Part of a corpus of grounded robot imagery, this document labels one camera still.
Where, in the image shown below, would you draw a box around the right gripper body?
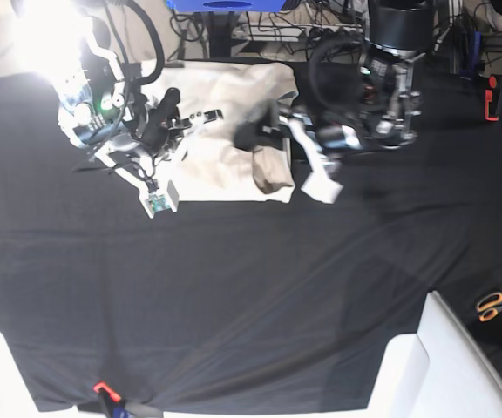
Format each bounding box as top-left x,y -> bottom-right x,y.
94,88 -> 223,219

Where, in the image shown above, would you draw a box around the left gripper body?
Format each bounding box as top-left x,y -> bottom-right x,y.
277,102 -> 364,205

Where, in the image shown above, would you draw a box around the white T-shirt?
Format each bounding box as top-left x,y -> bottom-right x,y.
142,61 -> 298,204

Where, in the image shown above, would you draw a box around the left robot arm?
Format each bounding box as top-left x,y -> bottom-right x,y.
265,1 -> 435,204

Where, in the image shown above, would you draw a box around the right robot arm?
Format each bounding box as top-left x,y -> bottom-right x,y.
11,1 -> 223,218

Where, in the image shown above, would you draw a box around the blue plastic box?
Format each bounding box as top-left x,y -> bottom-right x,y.
166,0 -> 285,12

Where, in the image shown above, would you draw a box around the black table cloth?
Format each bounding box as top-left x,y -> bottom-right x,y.
0,70 -> 502,414

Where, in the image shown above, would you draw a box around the red black tool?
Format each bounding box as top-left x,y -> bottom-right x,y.
484,74 -> 502,122

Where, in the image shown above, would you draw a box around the red clip on cloth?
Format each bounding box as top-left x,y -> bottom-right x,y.
93,381 -> 121,402

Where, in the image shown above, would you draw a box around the white chair right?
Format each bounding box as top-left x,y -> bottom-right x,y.
367,292 -> 502,418

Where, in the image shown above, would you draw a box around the orange handled scissors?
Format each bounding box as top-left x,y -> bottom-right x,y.
476,292 -> 502,322

